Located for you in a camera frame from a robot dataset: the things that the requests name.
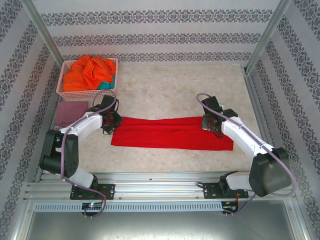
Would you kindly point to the red t-shirt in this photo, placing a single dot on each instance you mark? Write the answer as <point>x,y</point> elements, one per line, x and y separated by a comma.
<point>170,135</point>

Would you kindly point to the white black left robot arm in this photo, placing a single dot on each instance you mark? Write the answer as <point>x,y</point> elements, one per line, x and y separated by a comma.
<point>85,123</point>

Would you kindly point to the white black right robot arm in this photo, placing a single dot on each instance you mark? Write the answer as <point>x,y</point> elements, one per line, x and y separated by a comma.
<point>245,137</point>

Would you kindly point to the teal t-shirt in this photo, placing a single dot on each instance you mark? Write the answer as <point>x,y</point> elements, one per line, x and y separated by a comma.
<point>107,85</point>

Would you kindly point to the pink plastic basket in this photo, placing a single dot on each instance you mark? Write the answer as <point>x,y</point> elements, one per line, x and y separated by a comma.
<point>87,95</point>

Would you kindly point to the orange t-shirt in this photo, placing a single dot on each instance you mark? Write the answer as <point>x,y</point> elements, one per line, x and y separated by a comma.
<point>90,72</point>

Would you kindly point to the folded mauve printed t-shirt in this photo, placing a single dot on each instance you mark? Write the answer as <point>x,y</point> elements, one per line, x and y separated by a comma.
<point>71,112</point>

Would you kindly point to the grey sheet metal tray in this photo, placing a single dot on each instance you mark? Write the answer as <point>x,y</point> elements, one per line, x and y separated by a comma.
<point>160,227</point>

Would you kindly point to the aluminium side rail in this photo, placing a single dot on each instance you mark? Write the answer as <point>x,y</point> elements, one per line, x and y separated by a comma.
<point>47,125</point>
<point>260,117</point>

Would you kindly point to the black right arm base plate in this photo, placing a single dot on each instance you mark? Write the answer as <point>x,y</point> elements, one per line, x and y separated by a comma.
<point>210,191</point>

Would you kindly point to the aluminium corner post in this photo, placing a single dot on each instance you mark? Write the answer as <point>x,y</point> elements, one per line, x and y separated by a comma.
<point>42,32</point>
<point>267,35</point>

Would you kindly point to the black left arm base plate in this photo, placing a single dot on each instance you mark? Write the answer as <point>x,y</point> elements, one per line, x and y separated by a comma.
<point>108,191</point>

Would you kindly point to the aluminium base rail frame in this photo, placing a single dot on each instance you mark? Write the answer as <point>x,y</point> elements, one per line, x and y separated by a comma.
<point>160,186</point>

